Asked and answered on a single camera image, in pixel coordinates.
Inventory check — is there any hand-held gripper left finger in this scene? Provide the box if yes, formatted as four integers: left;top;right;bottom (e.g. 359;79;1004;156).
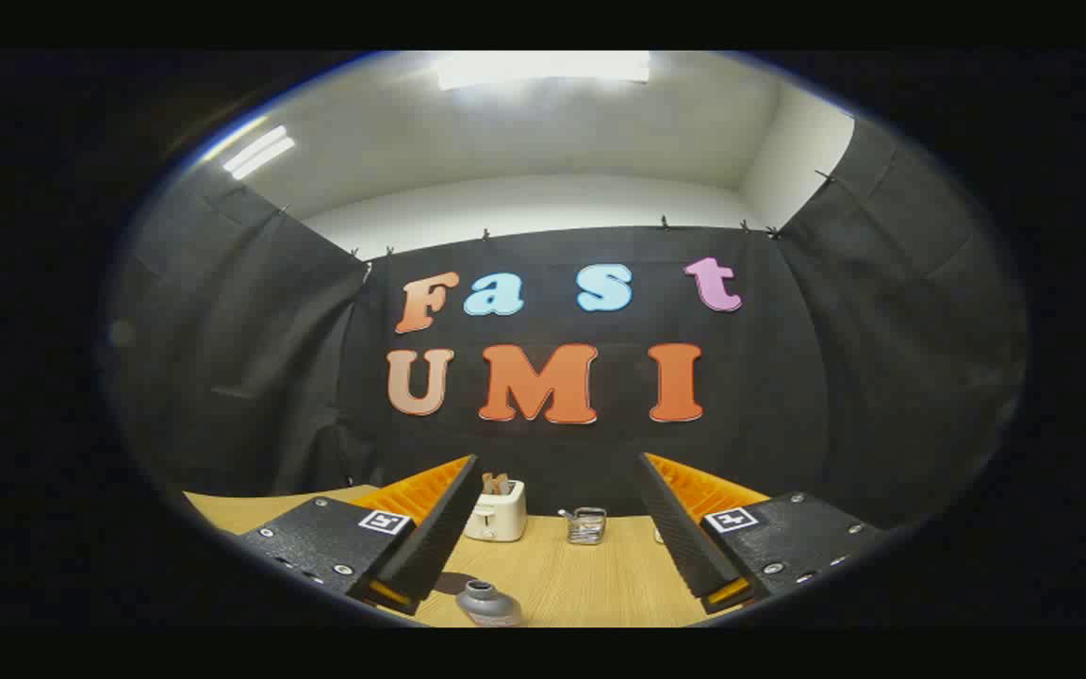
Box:
239;455;483;616

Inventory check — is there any wooden table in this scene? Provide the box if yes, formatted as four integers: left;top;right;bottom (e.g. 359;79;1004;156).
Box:
183;485;761;628

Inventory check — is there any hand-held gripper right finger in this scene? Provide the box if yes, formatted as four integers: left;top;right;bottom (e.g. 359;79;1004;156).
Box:
637;453;883;615

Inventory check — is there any ceiling tube light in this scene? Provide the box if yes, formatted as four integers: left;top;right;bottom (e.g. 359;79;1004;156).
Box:
222;125;297;180

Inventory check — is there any white toaster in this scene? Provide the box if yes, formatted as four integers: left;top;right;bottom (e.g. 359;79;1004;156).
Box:
464;479;528;542

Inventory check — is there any silver juice bottle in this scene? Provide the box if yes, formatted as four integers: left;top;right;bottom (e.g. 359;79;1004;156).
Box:
455;580;525;627

